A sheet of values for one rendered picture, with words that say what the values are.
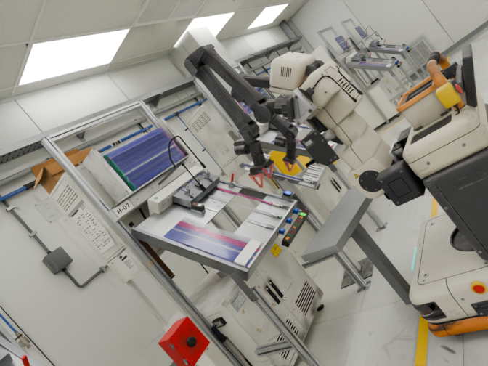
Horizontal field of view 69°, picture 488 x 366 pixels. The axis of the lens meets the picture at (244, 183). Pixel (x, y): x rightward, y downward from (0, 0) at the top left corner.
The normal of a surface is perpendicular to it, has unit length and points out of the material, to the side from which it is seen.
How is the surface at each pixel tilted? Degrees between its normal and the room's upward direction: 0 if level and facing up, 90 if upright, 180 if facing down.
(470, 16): 90
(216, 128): 90
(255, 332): 90
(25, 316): 90
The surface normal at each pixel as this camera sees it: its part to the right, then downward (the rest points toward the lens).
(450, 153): -0.47, 0.45
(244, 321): 0.62, -0.46
